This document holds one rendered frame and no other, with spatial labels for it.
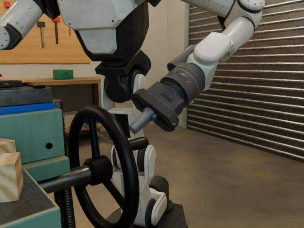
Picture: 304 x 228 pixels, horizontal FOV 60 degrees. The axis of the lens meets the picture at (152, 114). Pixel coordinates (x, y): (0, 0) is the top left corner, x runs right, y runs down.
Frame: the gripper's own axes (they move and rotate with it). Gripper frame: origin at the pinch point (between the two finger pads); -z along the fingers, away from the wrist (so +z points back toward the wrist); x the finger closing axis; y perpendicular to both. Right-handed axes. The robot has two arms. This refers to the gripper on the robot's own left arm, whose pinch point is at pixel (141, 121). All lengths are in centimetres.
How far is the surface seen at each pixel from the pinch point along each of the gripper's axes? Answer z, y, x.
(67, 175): -18.0, -3.4, 3.2
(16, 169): -23.7, 21.6, -3.2
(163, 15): 289, -229, 207
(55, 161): -18.4, 3.0, 4.1
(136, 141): -5.0, 1.9, -3.2
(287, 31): 251, -128, 16
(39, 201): -24.1, 19.7, -6.9
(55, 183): -20.7, -2.6, 3.3
